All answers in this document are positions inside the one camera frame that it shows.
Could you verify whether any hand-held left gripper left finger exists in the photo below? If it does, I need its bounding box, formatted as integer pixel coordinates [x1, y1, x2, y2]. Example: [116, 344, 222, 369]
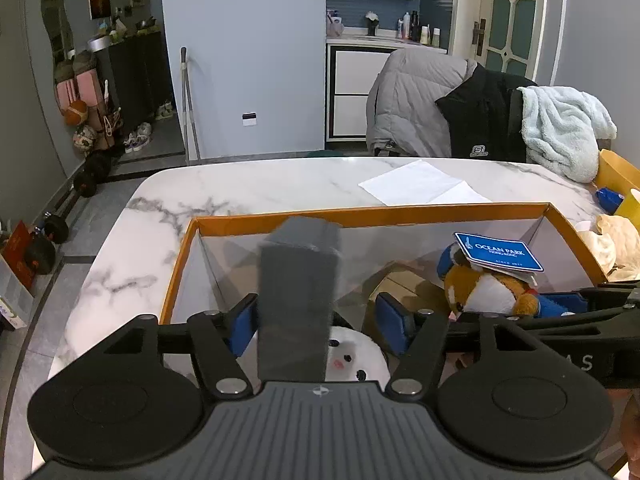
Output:
[97, 294, 261, 401]

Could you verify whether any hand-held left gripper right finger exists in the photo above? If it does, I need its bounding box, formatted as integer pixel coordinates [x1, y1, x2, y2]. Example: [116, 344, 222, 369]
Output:
[375, 291, 536, 400]

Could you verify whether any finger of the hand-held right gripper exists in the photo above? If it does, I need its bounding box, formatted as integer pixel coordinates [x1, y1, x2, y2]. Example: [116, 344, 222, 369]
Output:
[459, 303, 640, 334]
[537, 282, 640, 318]

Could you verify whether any brown cardboard box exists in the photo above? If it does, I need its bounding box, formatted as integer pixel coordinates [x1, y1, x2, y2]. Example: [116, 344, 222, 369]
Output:
[362, 265, 453, 341]

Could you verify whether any grey box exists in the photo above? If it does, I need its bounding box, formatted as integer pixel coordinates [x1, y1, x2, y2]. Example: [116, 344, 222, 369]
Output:
[256, 215, 343, 383]

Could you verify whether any white plush with striped body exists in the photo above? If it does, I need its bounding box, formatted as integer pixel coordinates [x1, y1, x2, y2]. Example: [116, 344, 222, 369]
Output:
[235, 312, 391, 386]

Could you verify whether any bear plush with blue tag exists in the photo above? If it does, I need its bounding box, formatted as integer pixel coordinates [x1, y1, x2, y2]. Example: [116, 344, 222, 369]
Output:
[436, 231, 591, 320]

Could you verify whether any orange cardboard box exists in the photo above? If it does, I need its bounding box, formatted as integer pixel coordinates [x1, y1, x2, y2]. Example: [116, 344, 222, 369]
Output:
[159, 202, 610, 361]

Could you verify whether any person's right hand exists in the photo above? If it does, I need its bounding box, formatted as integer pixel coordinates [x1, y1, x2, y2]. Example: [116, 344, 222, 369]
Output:
[620, 394, 640, 466]

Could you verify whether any yellow mug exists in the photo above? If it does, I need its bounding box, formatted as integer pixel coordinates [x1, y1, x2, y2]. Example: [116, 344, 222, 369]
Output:
[617, 188, 640, 218]

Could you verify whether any small blue object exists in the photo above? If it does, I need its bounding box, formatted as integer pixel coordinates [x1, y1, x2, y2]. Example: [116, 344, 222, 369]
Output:
[594, 187, 625, 213]

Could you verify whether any yellow box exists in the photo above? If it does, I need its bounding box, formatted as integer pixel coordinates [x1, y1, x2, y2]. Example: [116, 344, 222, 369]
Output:
[595, 149, 640, 206]

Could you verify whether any white paper sheet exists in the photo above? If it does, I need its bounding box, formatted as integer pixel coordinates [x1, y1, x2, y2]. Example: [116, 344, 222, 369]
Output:
[358, 159, 493, 207]

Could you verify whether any light blue fleece blanket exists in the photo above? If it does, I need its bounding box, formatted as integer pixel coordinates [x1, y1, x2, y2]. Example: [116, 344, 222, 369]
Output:
[517, 85, 618, 183]

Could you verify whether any black dumbbell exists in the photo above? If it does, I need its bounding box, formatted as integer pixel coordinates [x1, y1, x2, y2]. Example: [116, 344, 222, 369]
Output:
[72, 152, 113, 198]
[25, 212, 71, 276]

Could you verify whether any pair of white sneakers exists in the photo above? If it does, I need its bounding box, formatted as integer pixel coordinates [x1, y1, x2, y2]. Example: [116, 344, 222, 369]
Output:
[122, 121, 153, 153]

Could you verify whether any black jacket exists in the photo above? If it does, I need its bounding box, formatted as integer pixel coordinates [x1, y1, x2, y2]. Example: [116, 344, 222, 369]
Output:
[435, 62, 538, 163]

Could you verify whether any grey padded jacket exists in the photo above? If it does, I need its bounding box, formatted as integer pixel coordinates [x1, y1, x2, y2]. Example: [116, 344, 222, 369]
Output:
[366, 49, 478, 158]

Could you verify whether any white printed carton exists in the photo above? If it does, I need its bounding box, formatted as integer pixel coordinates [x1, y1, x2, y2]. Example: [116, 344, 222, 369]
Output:
[0, 280, 31, 331]

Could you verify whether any red carton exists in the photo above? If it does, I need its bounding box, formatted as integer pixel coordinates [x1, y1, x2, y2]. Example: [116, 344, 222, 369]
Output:
[1, 220, 38, 291]

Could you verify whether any white vanity cabinet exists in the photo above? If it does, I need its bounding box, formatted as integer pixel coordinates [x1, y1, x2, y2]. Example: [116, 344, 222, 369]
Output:
[325, 35, 448, 142]

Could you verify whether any patterned ball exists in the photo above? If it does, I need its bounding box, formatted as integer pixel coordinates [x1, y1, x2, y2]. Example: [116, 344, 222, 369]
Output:
[74, 125, 98, 153]

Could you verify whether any black cabinet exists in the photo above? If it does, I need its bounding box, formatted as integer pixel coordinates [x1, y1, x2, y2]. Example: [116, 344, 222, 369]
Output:
[95, 30, 176, 133]

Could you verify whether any basketball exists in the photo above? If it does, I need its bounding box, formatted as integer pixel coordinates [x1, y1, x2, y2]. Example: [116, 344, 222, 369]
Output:
[65, 100, 90, 127]

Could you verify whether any pink bag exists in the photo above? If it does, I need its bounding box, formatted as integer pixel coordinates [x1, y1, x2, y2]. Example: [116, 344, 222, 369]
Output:
[55, 67, 101, 116]

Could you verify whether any row of toiletry bottles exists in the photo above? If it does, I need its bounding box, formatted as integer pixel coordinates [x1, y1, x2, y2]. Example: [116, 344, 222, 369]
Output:
[397, 10, 441, 46]

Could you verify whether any white glazed door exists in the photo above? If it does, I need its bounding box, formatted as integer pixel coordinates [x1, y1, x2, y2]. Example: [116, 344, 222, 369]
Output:
[450, 0, 546, 83]

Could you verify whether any grey mop handle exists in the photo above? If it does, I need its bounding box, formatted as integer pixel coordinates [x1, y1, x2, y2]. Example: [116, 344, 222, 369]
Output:
[179, 46, 202, 166]

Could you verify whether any wavy wall mirror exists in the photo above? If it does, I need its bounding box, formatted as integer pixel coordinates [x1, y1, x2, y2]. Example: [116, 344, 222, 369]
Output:
[41, 0, 76, 63]

